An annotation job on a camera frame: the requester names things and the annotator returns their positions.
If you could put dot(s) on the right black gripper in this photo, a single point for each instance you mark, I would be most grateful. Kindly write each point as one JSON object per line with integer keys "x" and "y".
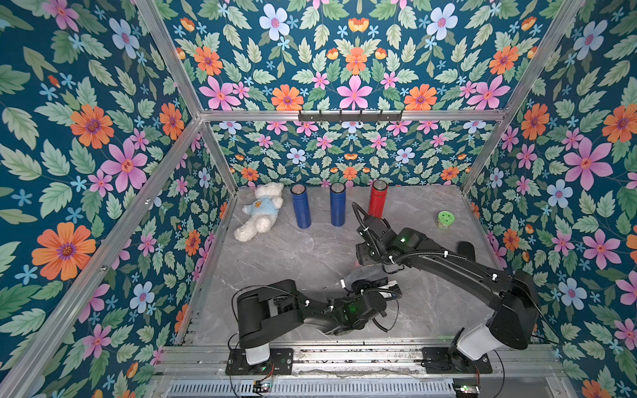
{"x": 375, "y": 229}

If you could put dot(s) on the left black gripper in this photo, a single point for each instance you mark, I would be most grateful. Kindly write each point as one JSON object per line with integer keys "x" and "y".
{"x": 364, "y": 285}

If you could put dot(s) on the green round lid container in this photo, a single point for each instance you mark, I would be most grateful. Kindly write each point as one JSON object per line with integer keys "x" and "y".
{"x": 445, "y": 220}

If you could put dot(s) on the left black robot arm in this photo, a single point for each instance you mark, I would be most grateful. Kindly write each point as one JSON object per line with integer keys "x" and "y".
{"x": 267, "y": 312}

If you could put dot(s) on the white teddy bear toy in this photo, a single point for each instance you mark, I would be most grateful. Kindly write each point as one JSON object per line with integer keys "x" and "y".
{"x": 263, "y": 213}

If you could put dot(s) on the blue thermos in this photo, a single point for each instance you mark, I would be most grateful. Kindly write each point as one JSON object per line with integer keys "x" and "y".
{"x": 301, "y": 205}
{"x": 338, "y": 200}

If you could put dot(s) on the red thermos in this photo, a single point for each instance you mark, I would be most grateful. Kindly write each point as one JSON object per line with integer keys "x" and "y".
{"x": 378, "y": 196}

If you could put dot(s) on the black oval case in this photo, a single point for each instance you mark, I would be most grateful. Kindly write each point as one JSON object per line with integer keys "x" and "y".
{"x": 466, "y": 249}

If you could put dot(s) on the black hook rail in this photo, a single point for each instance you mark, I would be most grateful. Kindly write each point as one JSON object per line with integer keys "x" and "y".
{"x": 350, "y": 116}

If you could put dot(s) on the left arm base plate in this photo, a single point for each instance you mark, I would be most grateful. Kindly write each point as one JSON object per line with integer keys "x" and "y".
{"x": 280, "y": 363}

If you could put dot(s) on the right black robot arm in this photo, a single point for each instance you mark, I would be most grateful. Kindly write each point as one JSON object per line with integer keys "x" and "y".
{"x": 513, "y": 298}

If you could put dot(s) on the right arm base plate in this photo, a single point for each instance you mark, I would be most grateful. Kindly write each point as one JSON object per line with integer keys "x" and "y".
{"x": 450, "y": 361}

